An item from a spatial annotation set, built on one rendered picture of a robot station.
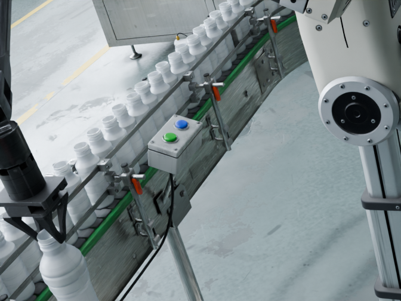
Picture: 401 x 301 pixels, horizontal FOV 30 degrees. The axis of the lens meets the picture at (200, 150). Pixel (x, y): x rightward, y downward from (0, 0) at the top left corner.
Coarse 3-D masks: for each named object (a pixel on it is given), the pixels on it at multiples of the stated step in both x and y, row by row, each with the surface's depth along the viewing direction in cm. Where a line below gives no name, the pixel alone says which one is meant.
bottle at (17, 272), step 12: (0, 240) 150; (0, 252) 150; (12, 252) 151; (0, 264) 150; (12, 264) 151; (0, 276) 152; (12, 276) 152; (24, 276) 154; (12, 288) 153; (24, 300) 155
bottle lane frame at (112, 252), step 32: (224, 96) 224; (256, 96) 243; (192, 160) 208; (128, 192) 184; (160, 192) 194; (192, 192) 208; (128, 224) 182; (160, 224) 194; (96, 256) 171; (128, 256) 182; (96, 288) 171
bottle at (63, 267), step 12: (48, 240) 114; (48, 252) 115; (60, 252) 115; (72, 252) 116; (48, 264) 115; (60, 264) 115; (72, 264) 115; (84, 264) 118; (48, 276) 115; (60, 276) 115; (72, 276) 116; (84, 276) 118; (60, 288) 116; (72, 288) 116; (84, 288) 118; (60, 300) 118; (72, 300) 118; (84, 300) 119; (96, 300) 121
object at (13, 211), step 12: (60, 192) 113; (60, 204) 113; (12, 216) 111; (24, 216) 110; (36, 216) 109; (48, 216) 109; (60, 216) 114; (48, 228) 111; (60, 228) 115; (60, 240) 114
